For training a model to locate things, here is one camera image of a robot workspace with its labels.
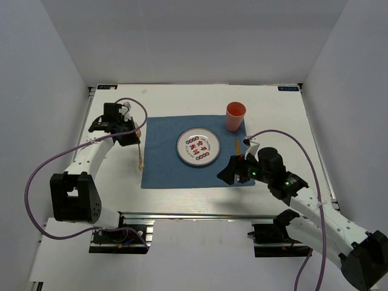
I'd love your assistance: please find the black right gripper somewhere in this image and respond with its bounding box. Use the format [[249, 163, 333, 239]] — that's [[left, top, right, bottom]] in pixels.
[[217, 150, 272, 185]]

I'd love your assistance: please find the gold knife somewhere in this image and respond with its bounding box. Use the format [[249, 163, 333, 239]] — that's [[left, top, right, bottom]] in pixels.
[[235, 138, 243, 182]]

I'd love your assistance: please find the gold fork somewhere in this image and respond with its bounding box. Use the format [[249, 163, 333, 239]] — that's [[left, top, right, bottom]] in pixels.
[[136, 130, 144, 171]]

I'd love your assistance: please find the white patterned plate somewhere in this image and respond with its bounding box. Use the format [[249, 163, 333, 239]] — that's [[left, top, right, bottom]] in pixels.
[[176, 127, 221, 167]]

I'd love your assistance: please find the blue cloth napkin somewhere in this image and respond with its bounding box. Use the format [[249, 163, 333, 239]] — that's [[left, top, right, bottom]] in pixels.
[[141, 115, 246, 189]]

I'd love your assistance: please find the red plastic cup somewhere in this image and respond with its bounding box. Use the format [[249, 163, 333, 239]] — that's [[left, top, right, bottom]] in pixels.
[[226, 102, 246, 132]]

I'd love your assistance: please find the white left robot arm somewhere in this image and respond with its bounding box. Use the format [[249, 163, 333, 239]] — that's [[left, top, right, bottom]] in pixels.
[[50, 102, 140, 242]]

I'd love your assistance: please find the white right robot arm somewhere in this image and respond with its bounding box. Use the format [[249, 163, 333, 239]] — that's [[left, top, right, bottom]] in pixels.
[[217, 147, 387, 290]]

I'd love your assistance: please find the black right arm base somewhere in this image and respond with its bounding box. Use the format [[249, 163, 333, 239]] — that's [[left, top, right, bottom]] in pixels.
[[247, 210, 312, 258]]

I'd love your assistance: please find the left blue corner label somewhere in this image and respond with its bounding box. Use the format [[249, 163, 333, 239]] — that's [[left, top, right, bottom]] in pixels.
[[96, 84, 118, 90]]

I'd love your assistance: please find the blue corner label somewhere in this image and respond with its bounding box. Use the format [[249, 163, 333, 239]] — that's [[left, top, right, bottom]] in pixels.
[[96, 84, 118, 90], [278, 86, 299, 92]]

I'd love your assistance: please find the right blue corner label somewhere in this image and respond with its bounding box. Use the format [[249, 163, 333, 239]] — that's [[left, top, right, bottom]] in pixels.
[[278, 86, 299, 92]]

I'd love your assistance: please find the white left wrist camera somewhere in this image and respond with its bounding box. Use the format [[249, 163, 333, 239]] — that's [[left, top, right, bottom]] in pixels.
[[121, 102, 132, 122]]

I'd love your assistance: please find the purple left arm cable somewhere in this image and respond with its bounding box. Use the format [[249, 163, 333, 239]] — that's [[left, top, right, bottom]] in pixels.
[[24, 97, 150, 251]]

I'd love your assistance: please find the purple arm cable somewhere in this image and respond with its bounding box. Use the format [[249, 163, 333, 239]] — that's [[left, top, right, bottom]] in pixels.
[[24, 97, 150, 251], [244, 129, 328, 291]]

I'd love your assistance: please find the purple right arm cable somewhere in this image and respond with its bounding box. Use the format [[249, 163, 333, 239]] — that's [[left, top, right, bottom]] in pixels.
[[244, 129, 328, 291]]

